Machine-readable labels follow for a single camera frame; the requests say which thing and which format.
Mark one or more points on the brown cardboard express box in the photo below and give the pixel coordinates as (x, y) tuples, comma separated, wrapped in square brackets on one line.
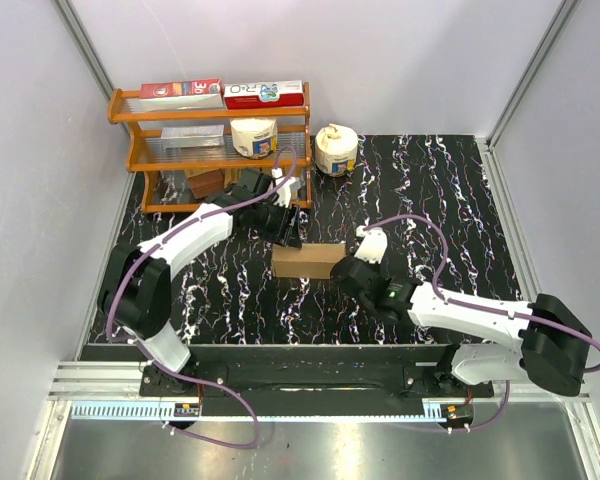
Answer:
[(312, 261)]

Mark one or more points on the toilet paper roll on table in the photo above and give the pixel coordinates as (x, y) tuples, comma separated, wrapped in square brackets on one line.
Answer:
[(336, 148)]

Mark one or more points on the red silver toothpaste box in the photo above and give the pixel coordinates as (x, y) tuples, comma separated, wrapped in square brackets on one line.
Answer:
[(182, 95)]

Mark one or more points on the dark brown small box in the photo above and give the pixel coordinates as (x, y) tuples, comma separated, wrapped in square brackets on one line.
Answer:
[(205, 182)]

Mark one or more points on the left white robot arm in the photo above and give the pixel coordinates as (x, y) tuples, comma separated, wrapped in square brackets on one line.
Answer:
[(136, 290)]

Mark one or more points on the toilet paper roll on shelf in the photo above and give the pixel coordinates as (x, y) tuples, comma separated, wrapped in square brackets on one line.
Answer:
[(254, 138)]

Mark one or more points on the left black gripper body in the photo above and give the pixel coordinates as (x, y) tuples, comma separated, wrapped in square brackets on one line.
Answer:
[(271, 219)]

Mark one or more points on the orange wooden shelf rack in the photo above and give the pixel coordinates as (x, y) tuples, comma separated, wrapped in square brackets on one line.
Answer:
[(165, 185)]

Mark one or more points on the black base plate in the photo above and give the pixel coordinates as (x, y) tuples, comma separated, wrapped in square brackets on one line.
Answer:
[(316, 381)]

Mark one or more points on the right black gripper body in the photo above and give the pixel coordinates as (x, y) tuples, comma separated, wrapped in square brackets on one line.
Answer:
[(373, 267)]

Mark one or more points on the red white toothpaste box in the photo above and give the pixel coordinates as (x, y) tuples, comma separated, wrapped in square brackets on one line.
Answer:
[(271, 94)]

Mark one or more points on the middle small cardboard box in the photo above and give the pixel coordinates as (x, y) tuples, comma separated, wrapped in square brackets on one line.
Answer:
[(231, 177)]

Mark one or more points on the aluminium frame rail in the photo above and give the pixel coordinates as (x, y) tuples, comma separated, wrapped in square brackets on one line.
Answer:
[(75, 380)]

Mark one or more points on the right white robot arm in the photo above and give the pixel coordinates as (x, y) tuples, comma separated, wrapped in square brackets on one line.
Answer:
[(543, 342)]

